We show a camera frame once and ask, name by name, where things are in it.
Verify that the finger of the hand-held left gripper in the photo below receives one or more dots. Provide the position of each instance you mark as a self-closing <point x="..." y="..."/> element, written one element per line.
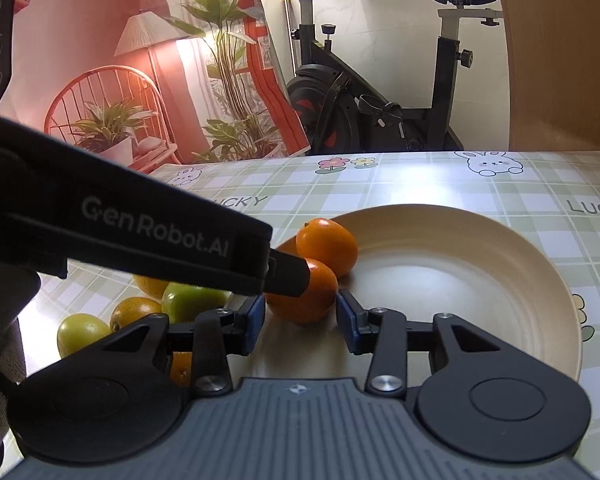
<point x="290" y="275"/>

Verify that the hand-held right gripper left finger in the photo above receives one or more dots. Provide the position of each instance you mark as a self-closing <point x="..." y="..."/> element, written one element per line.
<point x="254" y="325"/>

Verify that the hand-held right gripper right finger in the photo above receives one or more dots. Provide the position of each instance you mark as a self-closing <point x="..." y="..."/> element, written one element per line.
<point x="345" y="320"/>

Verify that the small orange tangerine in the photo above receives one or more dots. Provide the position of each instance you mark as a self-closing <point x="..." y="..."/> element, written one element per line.
<point x="310" y="302"/>
<point x="330" y="245"/>

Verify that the cream round plate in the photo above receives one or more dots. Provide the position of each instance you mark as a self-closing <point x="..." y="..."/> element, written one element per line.
<point x="455" y="280"/>

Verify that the person's left hand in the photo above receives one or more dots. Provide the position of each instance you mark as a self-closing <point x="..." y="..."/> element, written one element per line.
<point x="10" y="350"/>

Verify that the green jujube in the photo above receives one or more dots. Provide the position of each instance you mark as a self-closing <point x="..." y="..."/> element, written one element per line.
<point x="190" y="302"/>

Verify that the large yellow orange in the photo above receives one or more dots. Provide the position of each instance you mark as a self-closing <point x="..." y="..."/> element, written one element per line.
<point x="152" y="286"/>

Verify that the dark mottled orange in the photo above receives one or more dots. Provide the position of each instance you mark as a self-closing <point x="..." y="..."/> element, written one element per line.
<point x="135" y="312"/>

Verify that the yellow-green jujube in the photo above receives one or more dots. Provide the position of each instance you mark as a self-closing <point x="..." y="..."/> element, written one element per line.
<point x="82" y="335"/>

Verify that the green checked tablecloth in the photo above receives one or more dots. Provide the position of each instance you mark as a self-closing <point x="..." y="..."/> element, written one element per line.
<point x="430" y="185"/>

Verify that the black exercise bike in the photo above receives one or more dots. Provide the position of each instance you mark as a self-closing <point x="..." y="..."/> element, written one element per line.
<point x="325" y="110"/>

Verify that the printed room backdrop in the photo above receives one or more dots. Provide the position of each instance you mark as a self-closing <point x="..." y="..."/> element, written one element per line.
<point x="80" y="35"/>

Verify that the wooden panel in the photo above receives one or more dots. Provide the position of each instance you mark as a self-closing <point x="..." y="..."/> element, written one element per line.
<point x="555" y="60"/>

